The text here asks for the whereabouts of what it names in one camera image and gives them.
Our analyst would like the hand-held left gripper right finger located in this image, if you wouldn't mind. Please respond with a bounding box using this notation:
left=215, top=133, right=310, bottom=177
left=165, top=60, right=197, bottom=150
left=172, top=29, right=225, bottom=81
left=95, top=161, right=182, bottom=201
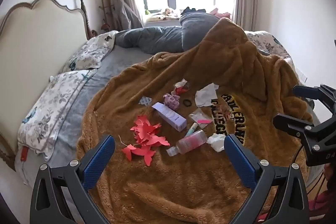
left=224, top=134, right=310, bottom=224

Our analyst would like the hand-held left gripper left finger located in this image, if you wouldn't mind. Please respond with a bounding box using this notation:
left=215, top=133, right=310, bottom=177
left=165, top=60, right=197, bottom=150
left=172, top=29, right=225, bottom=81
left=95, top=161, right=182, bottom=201
left=30, top=134, right=116, bottom=224

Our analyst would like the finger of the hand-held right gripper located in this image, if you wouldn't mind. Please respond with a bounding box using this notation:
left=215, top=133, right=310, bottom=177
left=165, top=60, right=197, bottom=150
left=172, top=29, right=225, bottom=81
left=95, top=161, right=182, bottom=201
left=293, top=84, right=336, bottom=114
left=273, top=113, right=336, bottom=142

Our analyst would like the clear plastic bag pink strip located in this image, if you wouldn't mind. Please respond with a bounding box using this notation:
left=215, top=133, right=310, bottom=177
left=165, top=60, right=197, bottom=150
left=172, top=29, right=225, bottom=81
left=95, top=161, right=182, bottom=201
left=188, top=108, right=213, bottom=127

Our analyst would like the white cloth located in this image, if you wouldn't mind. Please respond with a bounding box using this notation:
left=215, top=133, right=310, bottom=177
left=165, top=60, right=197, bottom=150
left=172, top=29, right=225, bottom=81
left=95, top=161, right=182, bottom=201
left=194, top=83, right=219, bottom=107

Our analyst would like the purple cardboard box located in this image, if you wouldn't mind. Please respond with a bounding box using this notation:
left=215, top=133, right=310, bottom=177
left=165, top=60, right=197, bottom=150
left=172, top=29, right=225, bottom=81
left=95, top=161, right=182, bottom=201
left=152, top=102, right=187, bottom=132

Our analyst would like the person's right forearm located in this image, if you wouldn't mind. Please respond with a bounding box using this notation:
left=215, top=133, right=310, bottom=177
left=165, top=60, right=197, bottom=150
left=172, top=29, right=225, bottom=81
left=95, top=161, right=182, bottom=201
left=323, top=163, right=336, bottom=184

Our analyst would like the crumpled white tissue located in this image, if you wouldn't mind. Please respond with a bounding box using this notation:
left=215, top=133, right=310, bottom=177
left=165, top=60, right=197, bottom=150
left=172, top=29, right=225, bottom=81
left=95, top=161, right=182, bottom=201
left=206, top=133, right=227, bottom=152

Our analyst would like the clear red printed wrapper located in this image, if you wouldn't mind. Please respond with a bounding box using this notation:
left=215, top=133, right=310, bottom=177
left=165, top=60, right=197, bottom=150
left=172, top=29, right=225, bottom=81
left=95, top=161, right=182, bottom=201
left=219, top=103, right=235, bottom=119

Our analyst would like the pink liquid bottle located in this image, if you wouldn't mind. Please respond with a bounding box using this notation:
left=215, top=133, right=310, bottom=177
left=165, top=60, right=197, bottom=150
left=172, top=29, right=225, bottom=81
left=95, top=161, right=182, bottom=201
left=166, top=130, right=208, bottom=157

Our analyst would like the red paper butterfly garland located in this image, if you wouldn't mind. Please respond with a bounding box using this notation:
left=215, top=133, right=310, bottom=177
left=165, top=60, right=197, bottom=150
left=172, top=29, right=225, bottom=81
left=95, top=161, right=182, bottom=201
left=121, top=115, right=171, bottom=167

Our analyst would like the small teal white tube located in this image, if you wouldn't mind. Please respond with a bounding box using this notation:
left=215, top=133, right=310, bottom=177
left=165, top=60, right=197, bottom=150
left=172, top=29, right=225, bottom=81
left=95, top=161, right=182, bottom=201
left=184, top=123, right=198, bottom=137

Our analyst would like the brown fleece blanket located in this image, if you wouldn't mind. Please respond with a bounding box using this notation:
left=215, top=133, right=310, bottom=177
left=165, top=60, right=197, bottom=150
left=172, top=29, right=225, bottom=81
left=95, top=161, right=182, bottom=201
left=76, top=18, right=314, bottom=224

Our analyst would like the floral quilt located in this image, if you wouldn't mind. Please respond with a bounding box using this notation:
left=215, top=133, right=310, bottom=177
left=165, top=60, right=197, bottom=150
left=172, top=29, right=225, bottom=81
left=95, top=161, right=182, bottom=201
left=244, top=31, right=292, bottom=62

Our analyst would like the large floral pillow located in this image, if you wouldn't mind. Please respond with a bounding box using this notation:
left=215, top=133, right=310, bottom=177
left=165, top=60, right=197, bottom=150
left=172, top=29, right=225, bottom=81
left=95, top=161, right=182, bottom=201
left=18, top=69, right=97, bottom=161

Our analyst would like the purple scrunchie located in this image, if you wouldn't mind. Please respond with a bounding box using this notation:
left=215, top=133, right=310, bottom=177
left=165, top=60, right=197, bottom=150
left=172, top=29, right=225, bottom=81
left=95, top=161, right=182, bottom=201
left=163, top=93, right=180, bottom=110

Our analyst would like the red and white wrapper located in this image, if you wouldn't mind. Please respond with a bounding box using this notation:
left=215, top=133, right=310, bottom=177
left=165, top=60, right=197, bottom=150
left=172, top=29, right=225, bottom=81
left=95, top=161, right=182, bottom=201
left=173, top=78, right=191, bottom=95

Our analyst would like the small floral pillow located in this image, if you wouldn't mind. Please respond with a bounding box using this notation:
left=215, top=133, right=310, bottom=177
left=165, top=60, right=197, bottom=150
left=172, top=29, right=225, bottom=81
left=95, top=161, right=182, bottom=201
left=59, top=30, right=118, bottom=73

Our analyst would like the pink cloth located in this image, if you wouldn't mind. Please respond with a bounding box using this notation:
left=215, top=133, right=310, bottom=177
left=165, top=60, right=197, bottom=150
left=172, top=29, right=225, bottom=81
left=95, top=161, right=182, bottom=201
left=210, top=8, right=233, bottom=18

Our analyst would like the grey duvet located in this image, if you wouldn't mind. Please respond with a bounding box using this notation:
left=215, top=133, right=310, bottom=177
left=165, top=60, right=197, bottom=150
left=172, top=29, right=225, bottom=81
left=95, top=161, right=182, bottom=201
left=114, top=13, right=223, bottom=55

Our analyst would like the black cloth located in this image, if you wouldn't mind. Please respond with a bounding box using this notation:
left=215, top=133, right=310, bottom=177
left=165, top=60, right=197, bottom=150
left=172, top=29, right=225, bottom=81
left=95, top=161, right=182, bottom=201
left=182, top=7, right=208, bottom=14

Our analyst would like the cream upholstered bed headboard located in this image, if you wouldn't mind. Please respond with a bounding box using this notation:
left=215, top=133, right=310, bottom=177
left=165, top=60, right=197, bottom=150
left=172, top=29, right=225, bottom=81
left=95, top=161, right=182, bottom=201
left=0, top=0, right=99, bottom=172

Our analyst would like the grey cushion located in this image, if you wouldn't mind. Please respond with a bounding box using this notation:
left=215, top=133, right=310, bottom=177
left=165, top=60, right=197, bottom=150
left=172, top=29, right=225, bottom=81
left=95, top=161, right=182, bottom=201
left=115, top=0, right=143, bottom=30

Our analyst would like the wooden coat rack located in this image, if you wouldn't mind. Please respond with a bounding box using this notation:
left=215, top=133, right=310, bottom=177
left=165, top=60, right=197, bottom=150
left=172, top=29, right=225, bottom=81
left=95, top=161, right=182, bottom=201
left=98, top=0, right=116, bottom=33

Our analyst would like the beige plush toy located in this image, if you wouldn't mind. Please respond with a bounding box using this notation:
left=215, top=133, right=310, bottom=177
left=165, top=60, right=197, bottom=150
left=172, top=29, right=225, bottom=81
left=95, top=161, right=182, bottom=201
left=161, top=7, right=181, bottom=17

